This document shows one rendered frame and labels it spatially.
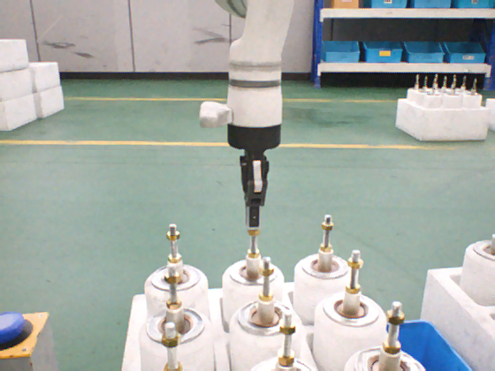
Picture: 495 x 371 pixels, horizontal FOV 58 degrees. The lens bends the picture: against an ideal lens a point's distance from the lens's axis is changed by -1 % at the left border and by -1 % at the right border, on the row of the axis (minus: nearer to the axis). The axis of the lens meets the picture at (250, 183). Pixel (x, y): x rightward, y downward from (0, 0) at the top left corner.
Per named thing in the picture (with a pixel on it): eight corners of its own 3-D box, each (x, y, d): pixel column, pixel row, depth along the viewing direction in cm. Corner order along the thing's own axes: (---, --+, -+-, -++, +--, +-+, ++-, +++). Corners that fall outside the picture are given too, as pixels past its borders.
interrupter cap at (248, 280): (224, 265, 73) (224, 261, 73) (269, 260, 75) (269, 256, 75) (234, 291, 66) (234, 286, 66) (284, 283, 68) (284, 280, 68)
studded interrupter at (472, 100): (473, 128, 256) (481, 79, 247) (456, 125, 262) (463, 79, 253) (479, 125, 262) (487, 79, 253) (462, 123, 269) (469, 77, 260)
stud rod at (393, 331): (395, 364, 49) (403, 306, 47) (385, 364, 49) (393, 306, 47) (392, 358, 50) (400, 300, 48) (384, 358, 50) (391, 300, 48)
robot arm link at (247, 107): (200, 116, 66) (199, 72, 64) (276, 115, 67) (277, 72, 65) (199, 129, 57) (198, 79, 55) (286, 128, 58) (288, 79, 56)
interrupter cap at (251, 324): (295, 305, 63) (295, 301, 62) (293, 340, 56) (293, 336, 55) (241, 301, 64) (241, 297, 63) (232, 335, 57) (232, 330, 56)
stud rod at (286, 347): (279, 372, 48) (281, 313, 45) (284, 367, 49) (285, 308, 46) (287, 375, 47) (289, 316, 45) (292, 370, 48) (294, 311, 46)
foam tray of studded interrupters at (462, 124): (485, 140, 258) (491, 109, 252) (420, 140, 255) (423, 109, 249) (453, 125, 294) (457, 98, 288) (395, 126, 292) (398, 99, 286)
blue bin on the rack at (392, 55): (356, 60, 512) (358, 41, 505) (390, 60, 511) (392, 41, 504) (365, 63, 465) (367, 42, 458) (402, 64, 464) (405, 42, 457)
